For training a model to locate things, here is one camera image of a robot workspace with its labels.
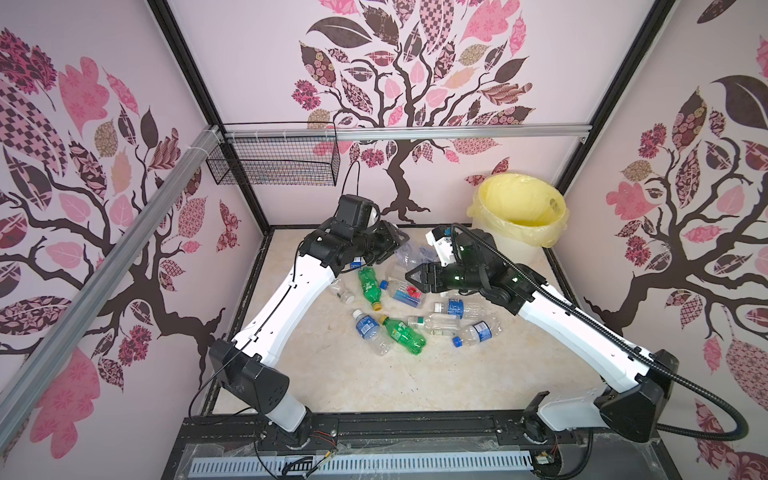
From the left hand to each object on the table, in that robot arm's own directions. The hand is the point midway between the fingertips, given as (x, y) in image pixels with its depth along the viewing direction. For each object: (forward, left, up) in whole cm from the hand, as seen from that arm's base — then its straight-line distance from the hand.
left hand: (405, 245), depth 72 cm
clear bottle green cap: (-6, -13, -31) cm, 34 cm away
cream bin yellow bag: (+29, -43, -17) cm, 55 cm away
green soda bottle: (-12, 0, -27) cm, 30 cm away
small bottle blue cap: (-11, -22, -27) cm, 36 cm away
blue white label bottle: (-4, -1, 0) cm, 4 cm away
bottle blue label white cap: (-3, -18, -26) cm, 32 cm away
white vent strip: (-42, +25, -36) cm, 60 cm away
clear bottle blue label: (-11, +9, -27) cm, 30 cm away
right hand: (-6, -2, -3) cm, 7 cm away
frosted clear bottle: (+6, +21, -30) cm, 37 cm away
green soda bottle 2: (+5, +10, -26) cm, 29 cm away
